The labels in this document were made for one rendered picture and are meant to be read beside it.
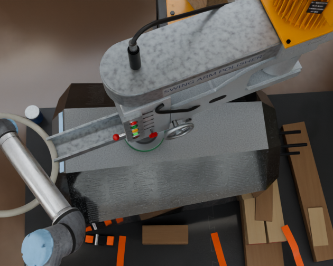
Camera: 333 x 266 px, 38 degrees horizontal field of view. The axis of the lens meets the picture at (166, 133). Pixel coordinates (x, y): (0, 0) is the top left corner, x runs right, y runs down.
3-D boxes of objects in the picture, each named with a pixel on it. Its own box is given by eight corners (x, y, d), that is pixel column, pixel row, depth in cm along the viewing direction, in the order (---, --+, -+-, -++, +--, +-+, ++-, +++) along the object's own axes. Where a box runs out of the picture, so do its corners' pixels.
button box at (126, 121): (142, 130, 211) (139, 109, 184) (145, 135, 211) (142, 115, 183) (126, 136, 210) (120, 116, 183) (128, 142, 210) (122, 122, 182)
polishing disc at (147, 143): (149, 104, 253) (149, 103, 252) (172, 136, 248) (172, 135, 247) (116, 125, 250) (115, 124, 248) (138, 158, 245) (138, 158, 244)
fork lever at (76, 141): (179, 85, 236) (180, 82, 231) (195, 120, 231) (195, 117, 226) (45, 134, 226) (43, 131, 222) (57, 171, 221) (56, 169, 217)
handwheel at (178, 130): (186, 114, 225) (187, 103, 210) (194, 133, 222) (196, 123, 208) (156, 125, 223) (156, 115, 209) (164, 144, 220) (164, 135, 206)
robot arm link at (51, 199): (104, 232, 174) (11, 111, 201) (79, 241, 164) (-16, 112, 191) (91, 252, 179) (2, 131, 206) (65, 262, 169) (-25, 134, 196)
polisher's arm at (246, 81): (276, 49, 242) (303, -4, 194) (295, 89, 236) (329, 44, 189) (139, 99, 233) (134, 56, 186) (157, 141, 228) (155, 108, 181)
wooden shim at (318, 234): (306, 208, 321) (307, 208, 320) (321, 207, 321) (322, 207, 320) (312, 246, 314) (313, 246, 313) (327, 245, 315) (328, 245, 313)
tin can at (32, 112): (45, 122, 344) (40, 116, 331) (31, 125, 343) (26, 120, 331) (42, 109, 347) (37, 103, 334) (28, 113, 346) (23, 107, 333)
